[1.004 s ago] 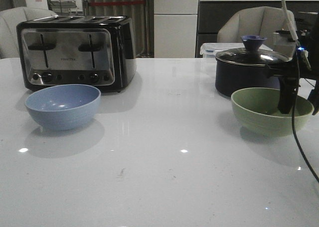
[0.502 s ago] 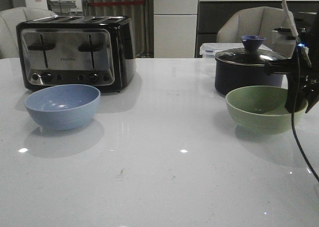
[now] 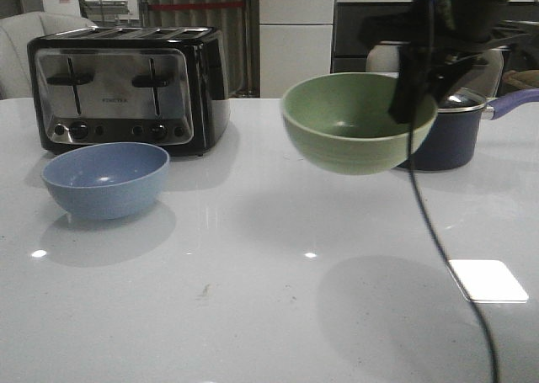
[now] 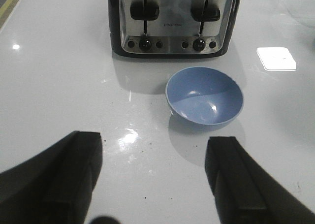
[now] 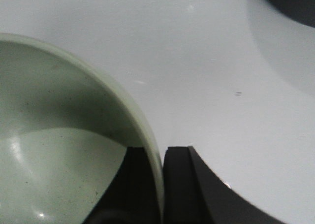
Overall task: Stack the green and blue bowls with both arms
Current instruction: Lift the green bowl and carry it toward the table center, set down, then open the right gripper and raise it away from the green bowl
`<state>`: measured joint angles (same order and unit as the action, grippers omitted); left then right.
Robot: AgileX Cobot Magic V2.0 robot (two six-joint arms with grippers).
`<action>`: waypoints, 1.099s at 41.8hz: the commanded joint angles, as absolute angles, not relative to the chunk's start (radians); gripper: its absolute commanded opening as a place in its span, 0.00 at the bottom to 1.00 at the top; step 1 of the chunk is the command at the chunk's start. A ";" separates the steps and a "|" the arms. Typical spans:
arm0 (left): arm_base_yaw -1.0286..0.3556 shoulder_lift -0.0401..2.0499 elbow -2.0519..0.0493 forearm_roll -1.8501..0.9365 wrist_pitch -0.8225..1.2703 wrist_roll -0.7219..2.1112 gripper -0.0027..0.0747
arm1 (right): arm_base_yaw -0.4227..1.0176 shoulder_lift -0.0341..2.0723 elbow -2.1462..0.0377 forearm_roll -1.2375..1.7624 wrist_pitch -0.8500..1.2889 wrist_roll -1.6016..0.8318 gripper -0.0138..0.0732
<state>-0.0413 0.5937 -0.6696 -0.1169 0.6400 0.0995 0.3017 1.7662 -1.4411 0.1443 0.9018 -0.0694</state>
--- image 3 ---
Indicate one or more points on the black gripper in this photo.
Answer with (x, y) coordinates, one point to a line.
(437, 27)

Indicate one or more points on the green bowl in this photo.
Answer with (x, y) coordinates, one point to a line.
(341, 122)

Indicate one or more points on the blue bowl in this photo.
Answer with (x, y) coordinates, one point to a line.
(107, 181)

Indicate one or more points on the glass pot lid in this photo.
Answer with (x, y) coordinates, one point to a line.
(463, 100)

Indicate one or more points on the beige chair right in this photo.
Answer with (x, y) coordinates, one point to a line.
(484, 77)

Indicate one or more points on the beige chair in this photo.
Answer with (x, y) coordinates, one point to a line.
(16, 32)
(484, 77)

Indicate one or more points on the dark blue saucepan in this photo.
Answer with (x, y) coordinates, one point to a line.
(452, 138)

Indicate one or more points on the grey kitchen counter cabinet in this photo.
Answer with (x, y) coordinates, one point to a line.
(349, 51)

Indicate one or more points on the white refrigerator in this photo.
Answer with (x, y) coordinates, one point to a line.
(295, 40)

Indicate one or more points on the red barrier belt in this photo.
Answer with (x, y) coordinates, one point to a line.
(196, 6)

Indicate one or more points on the black and chrome toaster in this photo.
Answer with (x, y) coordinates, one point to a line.
(162, 86)

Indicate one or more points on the beige chair left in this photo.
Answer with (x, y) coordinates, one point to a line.
(16, 32)

